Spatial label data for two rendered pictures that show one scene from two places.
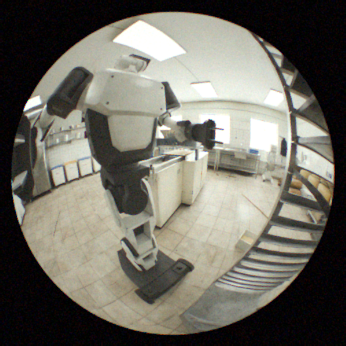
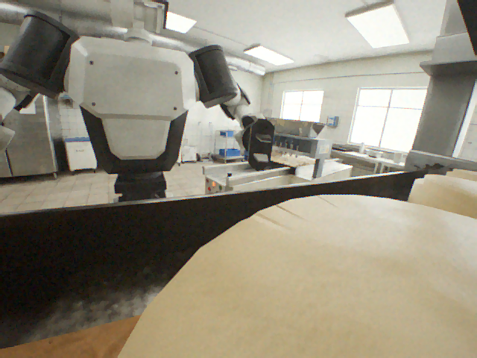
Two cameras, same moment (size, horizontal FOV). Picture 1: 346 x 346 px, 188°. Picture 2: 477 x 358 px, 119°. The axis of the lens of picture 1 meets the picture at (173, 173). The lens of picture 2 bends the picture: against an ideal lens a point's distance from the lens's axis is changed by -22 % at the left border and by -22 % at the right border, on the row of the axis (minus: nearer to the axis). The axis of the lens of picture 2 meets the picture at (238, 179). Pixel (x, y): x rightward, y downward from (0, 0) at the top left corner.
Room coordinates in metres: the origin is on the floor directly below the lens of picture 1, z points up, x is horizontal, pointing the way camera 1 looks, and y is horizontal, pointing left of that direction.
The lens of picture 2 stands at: (-0.01, -0.26, 1.25)
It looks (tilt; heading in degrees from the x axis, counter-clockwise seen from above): 18 degrees down; 20
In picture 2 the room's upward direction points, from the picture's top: 5 degrees clockwise
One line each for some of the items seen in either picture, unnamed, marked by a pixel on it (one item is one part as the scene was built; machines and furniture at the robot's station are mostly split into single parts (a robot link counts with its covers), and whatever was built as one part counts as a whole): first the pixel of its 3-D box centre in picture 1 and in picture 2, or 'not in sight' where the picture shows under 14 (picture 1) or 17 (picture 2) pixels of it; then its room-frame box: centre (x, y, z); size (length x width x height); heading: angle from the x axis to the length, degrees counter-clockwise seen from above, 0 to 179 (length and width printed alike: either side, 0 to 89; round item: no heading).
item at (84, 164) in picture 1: (84, 166); not in sight; (3.12, 3.46, 0.38); 0.64 x 0.54 x 0.77; 57
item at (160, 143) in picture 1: (177, 147); (288, 151); (1.86, -0.07, 1.01); 0.72 x 0.33 x 0.34; 64
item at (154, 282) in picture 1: (145, 263); not in sight; (0.39, 0.24, 0.19); 0.64 x 0.52 x 0.33; 49
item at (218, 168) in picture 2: (172, 154); (281, 160); (2.02, 0.01, 0.87); 2.01 x 0.03 x 0.07; 154
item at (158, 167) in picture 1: (187, 155); (304, 167); (1.89, -0.25, 0.87); 2.01 x 0.03 x 0.07; 154
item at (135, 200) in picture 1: (119, 182); (142, 191); (0.38, 0.22, 1.01); 0.28 x 0.13 x 0.18; 49
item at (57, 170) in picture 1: (58, 175); (82, 154); (2.03, 4.16, 0.38); 0.64 x 0.54 x 0.77; 60
